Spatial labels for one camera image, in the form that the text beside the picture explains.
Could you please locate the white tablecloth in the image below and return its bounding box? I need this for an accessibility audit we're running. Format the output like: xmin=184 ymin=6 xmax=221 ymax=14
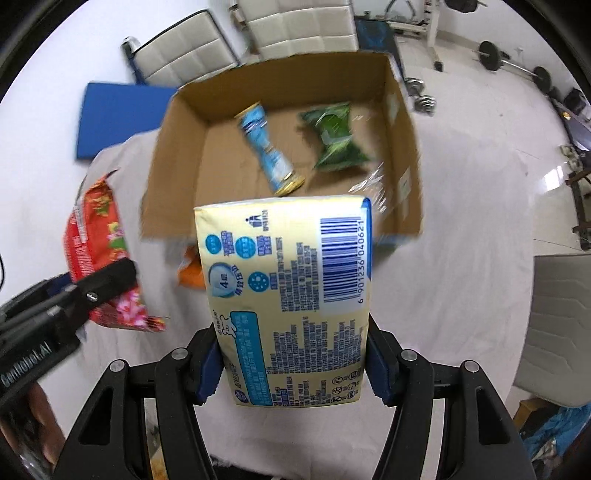
xmin=58 ymin=134 xmax=536 ymax=480

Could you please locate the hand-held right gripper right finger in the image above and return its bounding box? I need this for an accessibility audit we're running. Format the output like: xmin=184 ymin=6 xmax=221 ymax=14
xmin=365 ymin=318 xmax=528 ymax=480

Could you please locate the red floral snack packet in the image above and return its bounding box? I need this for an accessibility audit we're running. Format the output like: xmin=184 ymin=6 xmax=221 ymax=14
xmin=62 ymin=170 xmax=167 ymax=333

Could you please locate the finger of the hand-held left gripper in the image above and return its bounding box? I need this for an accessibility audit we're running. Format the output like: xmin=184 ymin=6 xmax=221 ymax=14
xmin=44 ymin=257 xmax=140 ymax=334

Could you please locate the black exercise machine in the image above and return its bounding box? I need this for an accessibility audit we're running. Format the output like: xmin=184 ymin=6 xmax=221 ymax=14
xmin=550 ymin=87 xmax=591 ymax=154

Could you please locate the blue cloth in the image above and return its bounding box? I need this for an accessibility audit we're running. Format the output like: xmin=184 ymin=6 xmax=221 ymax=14
xmin=521 ymin=406 xmax=585 ymax=468

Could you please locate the clear plastic wrap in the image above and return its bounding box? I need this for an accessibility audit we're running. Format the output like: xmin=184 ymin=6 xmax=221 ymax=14
xmin=348 ymin=161 xmax=394 ymax=214

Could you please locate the white padded chair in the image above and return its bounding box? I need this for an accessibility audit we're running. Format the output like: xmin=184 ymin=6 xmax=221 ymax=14
xmin=122 ymin=10 xmax=242 ymax=88
xmin=228 ymin=0 xmax=362 ymax=62
xmin=512 ymin=254 xmax=591 ymax=409

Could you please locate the black barbell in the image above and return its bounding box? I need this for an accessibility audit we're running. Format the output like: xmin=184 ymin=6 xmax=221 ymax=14
xmin=476 ymin=41 xmax=553 ymax=94

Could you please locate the light blue snack packet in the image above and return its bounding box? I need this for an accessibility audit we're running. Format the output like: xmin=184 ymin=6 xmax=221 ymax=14
xmin=236 ymin=105 xmax=306 ymax=197

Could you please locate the yellow tissue pack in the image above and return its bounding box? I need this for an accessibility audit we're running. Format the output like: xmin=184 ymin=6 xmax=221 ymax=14
xmin=194 ymin=195 xmax=374 ymax=409

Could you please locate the orange snack packet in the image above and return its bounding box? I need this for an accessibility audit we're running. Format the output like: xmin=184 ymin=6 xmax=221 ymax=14
xmin=178 ymin=244 xmax=207 ymax=291

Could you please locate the grey dumbbell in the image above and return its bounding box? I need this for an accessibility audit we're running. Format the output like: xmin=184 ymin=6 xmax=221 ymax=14
xmin=404 ymin=78 xmax=437 ymax=114

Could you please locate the cardboard box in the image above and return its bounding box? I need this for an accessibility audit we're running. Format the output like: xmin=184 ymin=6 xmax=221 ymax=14
xmin=140 ymin=52 xmax=424 ymax=243

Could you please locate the person's left hand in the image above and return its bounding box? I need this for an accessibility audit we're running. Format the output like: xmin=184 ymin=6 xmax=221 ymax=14
xmin=25 ymin=382 xmax=64 ymax=468

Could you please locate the white weight rack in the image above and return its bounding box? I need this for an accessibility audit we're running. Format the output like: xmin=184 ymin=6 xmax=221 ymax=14
xmin=383 ymin=0 xmax=467 ymax=72

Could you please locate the green snack packet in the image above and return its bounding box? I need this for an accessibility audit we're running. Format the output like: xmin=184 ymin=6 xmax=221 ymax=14
xmin=298 ymin=102 xmax=370 ymax=172

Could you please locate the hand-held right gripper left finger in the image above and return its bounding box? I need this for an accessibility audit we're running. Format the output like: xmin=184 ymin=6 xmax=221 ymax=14
xmin=60 ymin=325 xmax=228 ymax=480

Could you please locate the blue foam mat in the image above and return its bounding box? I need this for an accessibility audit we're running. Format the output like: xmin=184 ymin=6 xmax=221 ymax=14
xmin=76 ymin=82 xmax=182 ymax=161

